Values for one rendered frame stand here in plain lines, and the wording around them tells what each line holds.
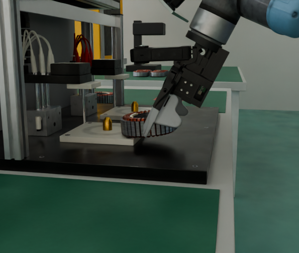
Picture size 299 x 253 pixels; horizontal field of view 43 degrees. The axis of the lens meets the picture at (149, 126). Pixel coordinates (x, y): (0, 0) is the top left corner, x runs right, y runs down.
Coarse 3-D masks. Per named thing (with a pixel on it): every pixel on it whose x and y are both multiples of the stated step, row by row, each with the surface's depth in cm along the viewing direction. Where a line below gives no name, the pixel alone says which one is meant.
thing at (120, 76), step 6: (96, 60) 100; (102, 60) 100; (108, 60) 100; (114, 60) 99; (120, 60) 104; (96, 66) 100; (102, 66) 100; (108, 66) 100; (114, 66) 100; (120, 66) 105; (90, 72) 101; (96, 72) 100; (102, 72) 100; (108, 72) 100; (114, 72) 100; (120, 72) 104; (108, 78) 101; (114, 78) 100; (120, 78) 100
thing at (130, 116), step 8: (136, 112) 79; (144, 112) 80; (120, 120) 75; (128, 120) 73; (136, 120) 71; (144, 120) 71; (128, 128) 72; (136, 128) 71; (152, 128) 71; (160, 128) 71; (168, 128) 72; (176, 128) 74; (128, 136) 74; (136, 136) 72; (152, 136) 71
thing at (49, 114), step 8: (32, 112) 80; (40, 112) 79; (48, 112) 80; (56, 112) 84; (32, 120) 80; (48, 120) 80; (56, 120) 84; (32, 128) 80; (48, 128) 80; (56, 128) 84
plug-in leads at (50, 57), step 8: (24, 32) 78; (32, 32) 80; (24, 40) 79; (32, 40) 80; (24, 48) 79; (40, 48) 77; (24, 56) 80; (32, 56) 79; (40, 56) 77; (48, 56) 80; (32, 64) 79; (40, 64) 78; (48, 64) 80; (24, 72) 79; (32, 72) 80; (40, 72) 78; (48, 72) 80
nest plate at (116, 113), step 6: (114, 108) 108; (120, 108) 108; (126, 108) 108; (138, 108) 108; (144, 108) 108; (150, 108) 108; (102, 114) 99; (108, 114) 99; (114, 114) 99; (120, 114) 99
